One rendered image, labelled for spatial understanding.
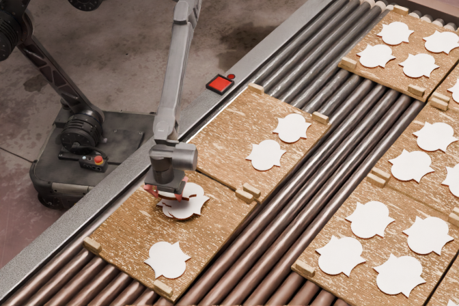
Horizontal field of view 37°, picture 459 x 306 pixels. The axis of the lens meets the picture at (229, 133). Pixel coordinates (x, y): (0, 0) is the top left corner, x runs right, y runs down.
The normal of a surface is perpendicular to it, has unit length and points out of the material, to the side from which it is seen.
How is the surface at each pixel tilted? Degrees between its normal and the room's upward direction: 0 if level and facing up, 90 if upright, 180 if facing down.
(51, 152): 0
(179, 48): 20
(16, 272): 0
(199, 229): 0
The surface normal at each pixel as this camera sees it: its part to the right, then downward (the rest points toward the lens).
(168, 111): -0.07, -0.41
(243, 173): -0.07, -0.70
